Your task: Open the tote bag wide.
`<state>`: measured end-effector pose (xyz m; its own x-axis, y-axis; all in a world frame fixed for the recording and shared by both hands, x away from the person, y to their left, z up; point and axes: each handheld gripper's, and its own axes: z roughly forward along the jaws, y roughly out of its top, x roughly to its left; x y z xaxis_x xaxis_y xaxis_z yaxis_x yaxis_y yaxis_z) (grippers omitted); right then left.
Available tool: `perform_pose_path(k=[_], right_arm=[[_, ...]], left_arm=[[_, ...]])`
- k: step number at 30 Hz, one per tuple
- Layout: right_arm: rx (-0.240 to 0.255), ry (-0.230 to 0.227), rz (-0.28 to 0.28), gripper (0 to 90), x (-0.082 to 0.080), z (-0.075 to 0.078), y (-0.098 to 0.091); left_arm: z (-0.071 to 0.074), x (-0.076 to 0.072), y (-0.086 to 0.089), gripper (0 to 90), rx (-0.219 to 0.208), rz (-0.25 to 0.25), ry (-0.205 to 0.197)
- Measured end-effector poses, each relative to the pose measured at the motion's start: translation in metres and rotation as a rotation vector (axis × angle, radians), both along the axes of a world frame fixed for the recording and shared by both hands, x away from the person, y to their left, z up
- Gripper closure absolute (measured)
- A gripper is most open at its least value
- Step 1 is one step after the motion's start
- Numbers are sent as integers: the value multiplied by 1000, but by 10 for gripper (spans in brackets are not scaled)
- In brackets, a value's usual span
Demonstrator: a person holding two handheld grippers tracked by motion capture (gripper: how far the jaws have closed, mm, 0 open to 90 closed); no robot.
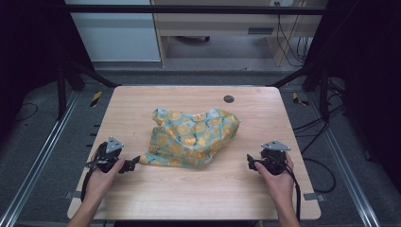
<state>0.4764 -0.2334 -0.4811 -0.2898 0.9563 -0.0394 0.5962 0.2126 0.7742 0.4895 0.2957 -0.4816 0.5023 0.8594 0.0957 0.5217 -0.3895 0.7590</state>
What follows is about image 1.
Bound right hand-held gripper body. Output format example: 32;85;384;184
258;139;292;177

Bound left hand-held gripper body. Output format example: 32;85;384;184
85;135;126;174

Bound teal cloth with orange print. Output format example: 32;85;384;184
139;107;242;169

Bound person's right hand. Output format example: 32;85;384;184
253;152;296;208

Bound person's left hand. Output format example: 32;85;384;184
83;157;127;206

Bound yellow black hazard tape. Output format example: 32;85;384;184
90;90;104;108
291;92;310;107

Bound white cabinet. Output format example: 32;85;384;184
63;0;163;63

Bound light wooden desk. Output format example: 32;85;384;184
150;0;329;68

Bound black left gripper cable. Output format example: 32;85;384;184
79;166;97;203

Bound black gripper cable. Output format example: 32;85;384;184
79;166;97;203
282;157;303;223

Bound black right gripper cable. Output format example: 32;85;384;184
282;157;303;223

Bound grey table bracket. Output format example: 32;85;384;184
64;190;83;201
303;192;326;203

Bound black floor cables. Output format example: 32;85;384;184
292;79;348;195

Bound aluminium floor rail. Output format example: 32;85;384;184
306;91;382;227
0;90;81;227

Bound black metal frame stand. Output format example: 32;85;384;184
270;61;332;123
55;58;120;121

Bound thin black floor cable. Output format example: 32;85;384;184
14;101;40;123

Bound black hanging desk cables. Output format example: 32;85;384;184
274;1;313;68

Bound black horizontal frame bar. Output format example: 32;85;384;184
62;4;328;16

